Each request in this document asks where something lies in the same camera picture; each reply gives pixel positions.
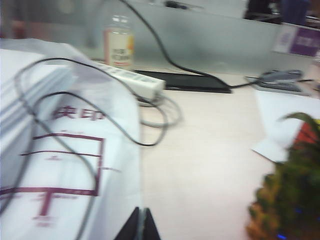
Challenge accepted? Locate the toy pineapple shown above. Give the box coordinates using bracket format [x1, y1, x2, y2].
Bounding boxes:
[246, 112, 320, 240]

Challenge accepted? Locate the grey power strip cord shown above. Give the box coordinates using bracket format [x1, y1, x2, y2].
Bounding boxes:
[136, 93, 183, 128]

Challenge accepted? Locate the thin black cable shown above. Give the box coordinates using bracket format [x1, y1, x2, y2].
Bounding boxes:
[0, 57, 167, 240]

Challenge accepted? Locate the white power strip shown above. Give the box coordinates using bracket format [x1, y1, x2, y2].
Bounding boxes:
[92, 61, 166, 101]

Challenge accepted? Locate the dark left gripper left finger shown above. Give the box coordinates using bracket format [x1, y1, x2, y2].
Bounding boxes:
[115, 206, 141, 240]

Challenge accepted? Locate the translucent bag with red print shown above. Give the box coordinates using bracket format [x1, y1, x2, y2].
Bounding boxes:
[0, 37, 145, 240]

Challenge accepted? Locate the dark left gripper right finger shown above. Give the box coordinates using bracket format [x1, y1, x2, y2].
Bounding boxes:
[143, 207, 161, 240]

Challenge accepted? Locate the purple white name plate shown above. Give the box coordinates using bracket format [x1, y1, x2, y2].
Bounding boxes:
[272, 24, 320, 57]

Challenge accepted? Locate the thick black cable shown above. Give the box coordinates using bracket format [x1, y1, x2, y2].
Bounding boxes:
[119, 0, 263, 89]

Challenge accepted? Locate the clear drink bottle yellow label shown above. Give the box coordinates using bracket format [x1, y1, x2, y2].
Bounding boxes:
[103, 14, 136, 71]

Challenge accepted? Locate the white printed paper stack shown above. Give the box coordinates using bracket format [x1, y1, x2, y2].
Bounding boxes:
[0, 48, 76, 191]

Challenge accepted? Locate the grey stapler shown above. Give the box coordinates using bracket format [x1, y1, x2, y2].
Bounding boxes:
[246, 69, 313, 97]

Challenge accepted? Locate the white paper sheet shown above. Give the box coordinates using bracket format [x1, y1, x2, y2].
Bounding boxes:
[251, 89, 320, 165]

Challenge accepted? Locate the black flat tablet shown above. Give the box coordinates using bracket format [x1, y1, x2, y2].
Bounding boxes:
[133, 69, 233, 94]

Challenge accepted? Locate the frosted glass desk partition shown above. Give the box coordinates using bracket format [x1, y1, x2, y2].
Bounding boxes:
[0, 0, 320, 76]

